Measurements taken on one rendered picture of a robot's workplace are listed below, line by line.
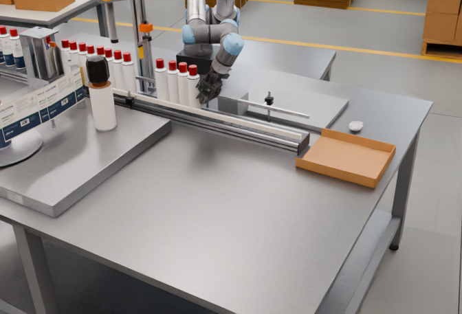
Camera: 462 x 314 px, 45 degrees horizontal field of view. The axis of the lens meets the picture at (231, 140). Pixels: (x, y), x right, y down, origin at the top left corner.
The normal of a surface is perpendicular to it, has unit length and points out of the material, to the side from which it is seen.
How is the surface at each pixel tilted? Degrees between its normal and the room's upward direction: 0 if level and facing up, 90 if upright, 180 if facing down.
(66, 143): 0
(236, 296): 0
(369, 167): 0
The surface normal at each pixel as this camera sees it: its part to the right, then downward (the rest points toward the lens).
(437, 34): -0.34, 0.48
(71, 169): -0.02, -0.86
